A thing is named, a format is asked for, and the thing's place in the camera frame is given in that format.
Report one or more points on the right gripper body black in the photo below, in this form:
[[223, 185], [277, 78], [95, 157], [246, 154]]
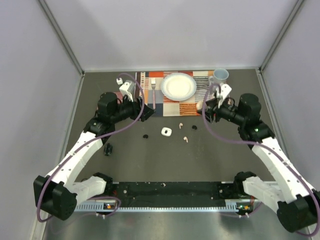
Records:
[[218, 112]]

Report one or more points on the white earbud charging case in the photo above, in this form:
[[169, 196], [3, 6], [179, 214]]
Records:
[[166, 131]]

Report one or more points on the pink beige earbud charging case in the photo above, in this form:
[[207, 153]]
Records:
[[199, 105]]

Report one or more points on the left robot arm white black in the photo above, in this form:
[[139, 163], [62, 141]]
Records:
[[58, 193]]

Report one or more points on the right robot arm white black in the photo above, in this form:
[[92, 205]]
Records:
[[295, 201]]

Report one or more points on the black earbud case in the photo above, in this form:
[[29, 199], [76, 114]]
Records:
[[108, 149]]

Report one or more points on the colourful patchwork placemat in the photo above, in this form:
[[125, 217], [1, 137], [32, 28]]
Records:
[[170, 108]]

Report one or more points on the pink dotted plate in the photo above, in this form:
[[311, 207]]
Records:
[[119, 95]]

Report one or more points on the light blue mug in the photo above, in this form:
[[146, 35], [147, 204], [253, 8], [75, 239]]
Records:
[[219, 76]]

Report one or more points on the white plate blue rim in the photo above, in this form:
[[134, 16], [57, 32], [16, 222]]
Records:
[[178, 86]]

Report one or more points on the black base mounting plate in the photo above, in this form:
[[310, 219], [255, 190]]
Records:
[[173, 194]]

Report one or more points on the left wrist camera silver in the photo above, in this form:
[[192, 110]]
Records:
[[126, 88]]

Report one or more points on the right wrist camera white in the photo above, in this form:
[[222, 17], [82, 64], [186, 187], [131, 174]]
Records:
[[225, 91]]

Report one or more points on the fork with pink handle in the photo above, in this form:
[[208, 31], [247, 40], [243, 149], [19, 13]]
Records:
[[153, 86]]

